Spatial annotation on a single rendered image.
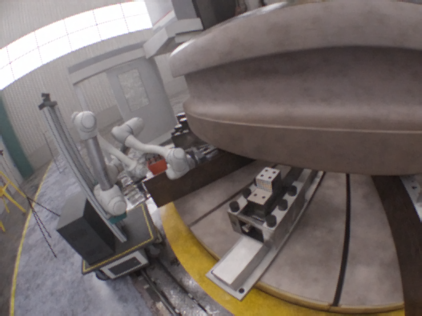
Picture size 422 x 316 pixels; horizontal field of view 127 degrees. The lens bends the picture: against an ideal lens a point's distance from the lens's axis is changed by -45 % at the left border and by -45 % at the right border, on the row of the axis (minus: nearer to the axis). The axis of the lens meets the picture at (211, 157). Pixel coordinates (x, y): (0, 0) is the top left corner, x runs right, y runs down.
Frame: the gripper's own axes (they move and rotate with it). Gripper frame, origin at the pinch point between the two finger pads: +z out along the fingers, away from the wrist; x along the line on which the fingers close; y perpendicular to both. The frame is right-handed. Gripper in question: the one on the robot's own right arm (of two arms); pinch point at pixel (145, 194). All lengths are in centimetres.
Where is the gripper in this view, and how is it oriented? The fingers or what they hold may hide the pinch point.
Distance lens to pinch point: 177.3
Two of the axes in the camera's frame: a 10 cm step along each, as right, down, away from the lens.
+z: 2.8, 8.5, 4.5
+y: -8.5, 4.4, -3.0
